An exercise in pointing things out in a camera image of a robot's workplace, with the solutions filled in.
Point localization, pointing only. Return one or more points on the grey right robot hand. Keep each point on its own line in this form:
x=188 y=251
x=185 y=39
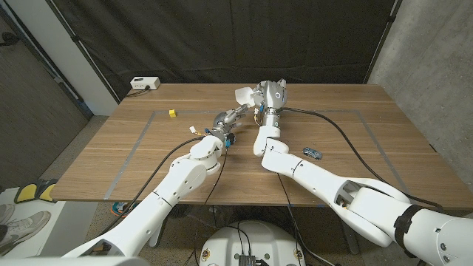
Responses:
x=273 y=96

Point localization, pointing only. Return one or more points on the black backdrop curtain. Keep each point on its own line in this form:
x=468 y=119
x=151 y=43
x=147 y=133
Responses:
x=236 y=37

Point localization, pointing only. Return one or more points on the blue and orange shoe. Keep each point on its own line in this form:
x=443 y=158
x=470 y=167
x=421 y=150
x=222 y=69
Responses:
x=120 y=208

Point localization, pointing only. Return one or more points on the grey table leg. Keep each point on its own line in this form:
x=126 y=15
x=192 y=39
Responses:
x=157 y=236
x=349 y=236

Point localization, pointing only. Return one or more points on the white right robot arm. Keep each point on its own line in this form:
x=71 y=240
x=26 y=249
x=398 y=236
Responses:
x=351 y=203

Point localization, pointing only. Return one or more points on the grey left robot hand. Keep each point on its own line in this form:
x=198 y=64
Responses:
x=225 y=123

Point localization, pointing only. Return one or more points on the grey tape outline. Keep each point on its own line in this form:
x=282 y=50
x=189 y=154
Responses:
x=192 y=111

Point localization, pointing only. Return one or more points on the yellow and black foot pedal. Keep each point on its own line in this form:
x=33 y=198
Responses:
x=27 y=192

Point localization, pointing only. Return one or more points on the black backdrop stand pole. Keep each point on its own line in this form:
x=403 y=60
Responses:
x=85 y=51
x=384 y=37

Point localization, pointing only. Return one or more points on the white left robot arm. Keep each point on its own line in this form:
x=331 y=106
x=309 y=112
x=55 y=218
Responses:
x=166 y=196

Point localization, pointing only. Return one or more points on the black box on torso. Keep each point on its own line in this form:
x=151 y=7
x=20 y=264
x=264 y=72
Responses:
x=247 y=260

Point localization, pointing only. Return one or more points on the blue toy car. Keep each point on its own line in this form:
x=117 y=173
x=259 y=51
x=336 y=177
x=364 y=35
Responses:
x=312 y=153

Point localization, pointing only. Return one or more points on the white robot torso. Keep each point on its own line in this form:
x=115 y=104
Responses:
x=255 y=240

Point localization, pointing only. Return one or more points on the grey sneaker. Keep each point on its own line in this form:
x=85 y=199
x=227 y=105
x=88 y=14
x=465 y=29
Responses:
x=26 y=225
x=5 y=212

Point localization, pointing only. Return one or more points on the white power strip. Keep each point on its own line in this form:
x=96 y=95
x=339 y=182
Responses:
x=145 y=82

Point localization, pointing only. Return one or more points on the yellow block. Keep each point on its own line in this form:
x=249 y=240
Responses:
x=172 y=113

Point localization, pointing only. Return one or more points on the black round fan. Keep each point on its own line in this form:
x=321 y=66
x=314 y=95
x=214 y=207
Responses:
x=179 y=211

